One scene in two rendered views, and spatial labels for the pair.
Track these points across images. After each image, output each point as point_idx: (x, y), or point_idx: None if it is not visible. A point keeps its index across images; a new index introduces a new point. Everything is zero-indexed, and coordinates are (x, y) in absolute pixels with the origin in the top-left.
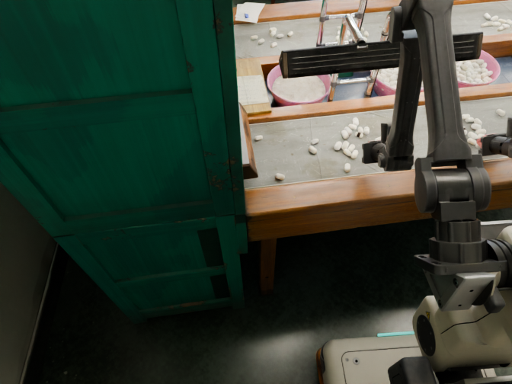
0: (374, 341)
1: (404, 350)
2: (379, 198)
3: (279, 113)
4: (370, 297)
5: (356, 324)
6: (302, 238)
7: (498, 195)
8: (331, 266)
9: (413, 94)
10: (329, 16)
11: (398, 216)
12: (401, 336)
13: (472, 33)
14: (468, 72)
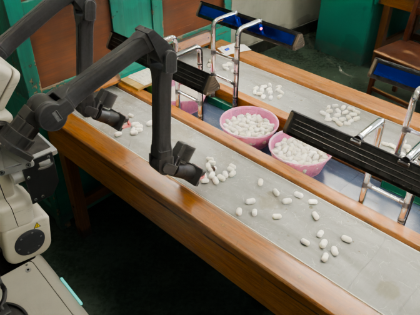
0: (50, 274)
1: (54, 293)
2: (98, 152)
3: (140, 93)
4: (123, 296)
5: (91, 297)
6: (145, 231)
7: (171, 217)
8: (134, 259)
9: (77, 52)
10: (216, 52)
11: (116, 187)
12: (67, 289)
13: (205, 72)
14: (299, 154)
